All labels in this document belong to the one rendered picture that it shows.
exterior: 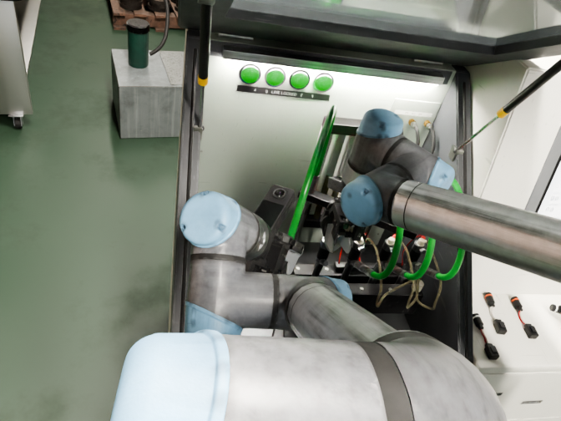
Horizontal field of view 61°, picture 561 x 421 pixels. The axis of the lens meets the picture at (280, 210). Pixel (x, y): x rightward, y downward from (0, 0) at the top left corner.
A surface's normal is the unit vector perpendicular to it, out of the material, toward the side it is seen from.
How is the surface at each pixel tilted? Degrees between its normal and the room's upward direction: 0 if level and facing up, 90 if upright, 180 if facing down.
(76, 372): 0
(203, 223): 45
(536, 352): 0
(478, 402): 27
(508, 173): 76
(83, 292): 0
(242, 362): 15
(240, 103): 90
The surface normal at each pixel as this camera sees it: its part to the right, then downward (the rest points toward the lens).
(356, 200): -0.71, 0.35
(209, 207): -0.33, -0.24
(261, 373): 0.18, -0.83
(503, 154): 0.18, 0.47
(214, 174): 0.13, 0.67
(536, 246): -0.68, -0.03
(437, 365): 0.31, -0.92
